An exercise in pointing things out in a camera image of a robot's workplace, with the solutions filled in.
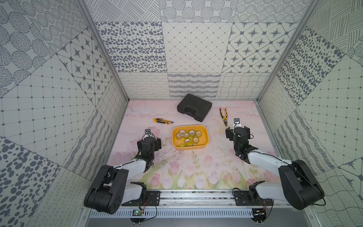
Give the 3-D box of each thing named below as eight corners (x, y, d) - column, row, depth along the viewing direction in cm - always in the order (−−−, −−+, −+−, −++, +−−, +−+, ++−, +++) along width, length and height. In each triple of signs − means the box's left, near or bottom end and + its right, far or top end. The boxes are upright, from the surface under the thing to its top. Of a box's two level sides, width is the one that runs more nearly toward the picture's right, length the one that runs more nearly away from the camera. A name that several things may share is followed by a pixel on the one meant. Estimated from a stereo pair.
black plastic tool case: (176, 111, 115) (176, 106, 111) (188, 97, 126) (188, 92, 121) (202, 122, 108) (203, 118, 103) (212, 106, 118) (213, 102, 114)
